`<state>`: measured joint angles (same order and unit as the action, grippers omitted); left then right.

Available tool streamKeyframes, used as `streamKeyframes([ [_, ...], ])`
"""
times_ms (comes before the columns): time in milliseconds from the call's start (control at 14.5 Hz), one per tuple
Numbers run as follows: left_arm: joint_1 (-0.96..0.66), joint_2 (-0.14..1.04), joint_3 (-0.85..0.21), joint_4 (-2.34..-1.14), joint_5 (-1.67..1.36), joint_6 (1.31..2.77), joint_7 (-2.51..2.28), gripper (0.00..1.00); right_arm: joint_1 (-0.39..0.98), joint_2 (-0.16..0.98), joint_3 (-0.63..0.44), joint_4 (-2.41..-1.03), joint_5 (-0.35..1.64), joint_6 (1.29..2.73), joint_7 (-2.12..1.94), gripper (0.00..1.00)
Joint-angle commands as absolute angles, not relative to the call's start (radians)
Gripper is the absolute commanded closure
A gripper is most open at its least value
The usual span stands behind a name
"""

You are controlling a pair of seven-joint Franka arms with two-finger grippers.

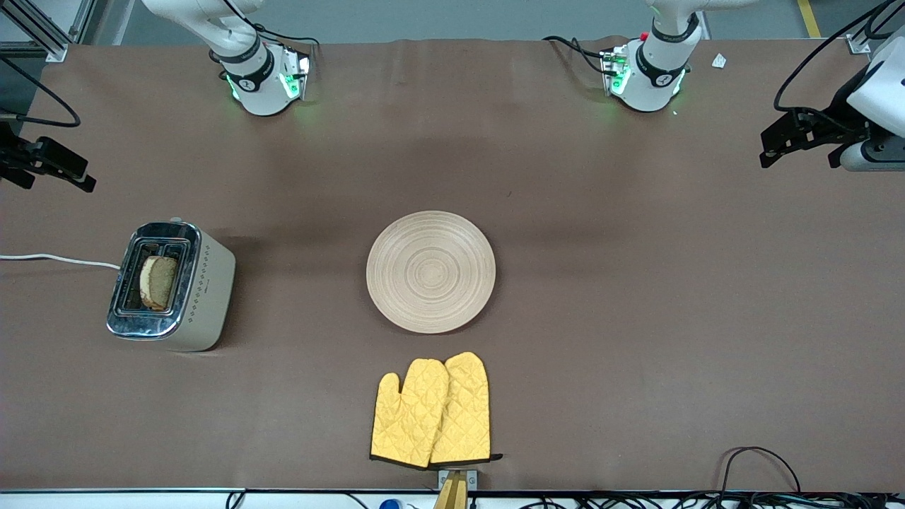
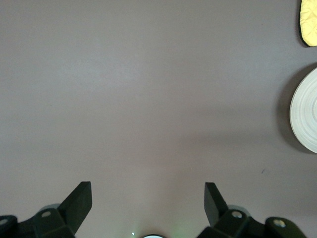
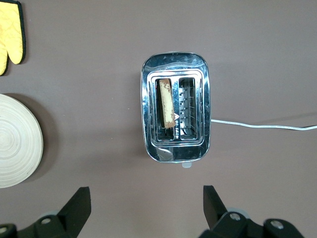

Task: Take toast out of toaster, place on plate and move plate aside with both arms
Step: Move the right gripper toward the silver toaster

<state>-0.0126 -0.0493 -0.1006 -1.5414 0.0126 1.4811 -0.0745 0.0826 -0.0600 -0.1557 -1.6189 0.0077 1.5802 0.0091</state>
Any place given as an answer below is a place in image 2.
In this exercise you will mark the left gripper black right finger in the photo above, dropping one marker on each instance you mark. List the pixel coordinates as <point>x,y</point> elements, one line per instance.
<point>215,210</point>

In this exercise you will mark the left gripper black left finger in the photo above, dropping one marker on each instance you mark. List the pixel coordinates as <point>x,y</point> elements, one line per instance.
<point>74,210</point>

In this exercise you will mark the round light wooden plate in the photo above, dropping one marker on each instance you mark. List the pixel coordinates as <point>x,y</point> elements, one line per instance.
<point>305,111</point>

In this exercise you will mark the brown table cover sheet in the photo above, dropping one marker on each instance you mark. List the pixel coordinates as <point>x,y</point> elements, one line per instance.
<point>148,86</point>

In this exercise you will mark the yellow quilted oven mitt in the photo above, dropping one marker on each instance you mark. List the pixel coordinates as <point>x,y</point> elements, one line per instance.
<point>309,22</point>

